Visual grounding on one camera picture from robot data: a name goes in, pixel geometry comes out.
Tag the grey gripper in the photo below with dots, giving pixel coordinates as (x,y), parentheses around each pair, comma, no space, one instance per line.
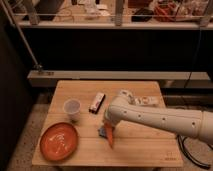
(101,131)

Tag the orange pepper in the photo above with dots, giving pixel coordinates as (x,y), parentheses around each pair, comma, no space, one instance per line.
(109,133)

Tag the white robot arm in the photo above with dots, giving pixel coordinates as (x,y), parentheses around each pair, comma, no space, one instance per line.
(195,124)

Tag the wooden table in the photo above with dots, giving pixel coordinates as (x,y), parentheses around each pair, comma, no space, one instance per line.
(134,145)

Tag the translucent plastic cup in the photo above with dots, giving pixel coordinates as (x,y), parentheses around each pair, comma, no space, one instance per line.
(72,108)

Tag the orange plate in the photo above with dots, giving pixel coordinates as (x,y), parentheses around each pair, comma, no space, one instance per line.
(59,141)

